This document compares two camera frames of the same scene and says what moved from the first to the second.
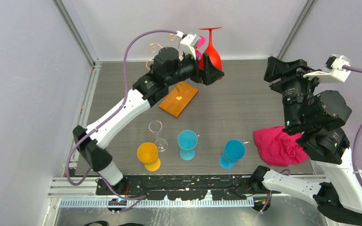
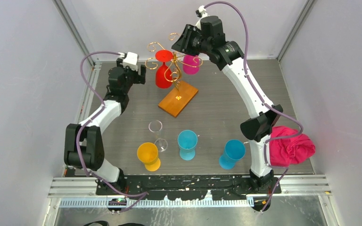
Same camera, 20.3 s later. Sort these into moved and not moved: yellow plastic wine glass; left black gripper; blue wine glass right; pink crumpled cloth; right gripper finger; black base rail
Moved: left black gripper; right gripper finger
Not moved: black base rail; blue wine glass right; pink crumpled cloth; yellow plastic wine glass
